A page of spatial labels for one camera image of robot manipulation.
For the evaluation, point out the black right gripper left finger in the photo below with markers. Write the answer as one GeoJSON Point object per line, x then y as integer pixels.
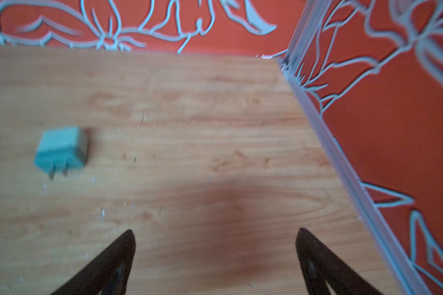
{"type": "Point", "coordinates": [108, 273]}

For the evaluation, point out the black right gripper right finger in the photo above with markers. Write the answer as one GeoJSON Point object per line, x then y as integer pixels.
{"type": "Point", "coordinates": [324, 271]}

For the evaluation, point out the teal wall charger plug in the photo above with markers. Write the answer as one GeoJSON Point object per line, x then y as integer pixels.
{"type": "Point", "coordinates": [61, 150]}

